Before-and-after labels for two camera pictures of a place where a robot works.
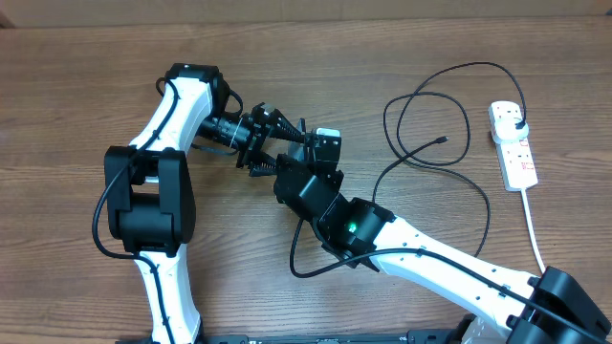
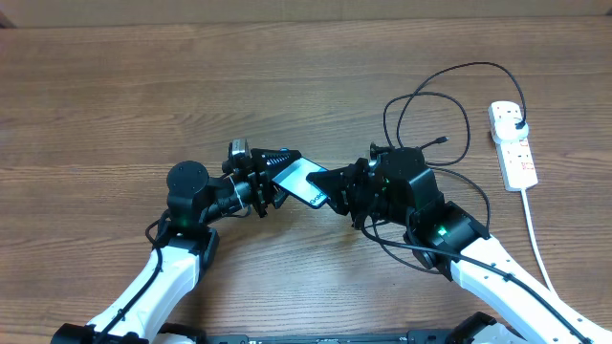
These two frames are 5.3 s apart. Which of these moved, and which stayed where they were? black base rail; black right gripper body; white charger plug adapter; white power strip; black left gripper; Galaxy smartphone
Moved: black right gripper body; black left gripper; Galaxy smartphone
Stayed: white power strip; white charger plug adapter; black base rail
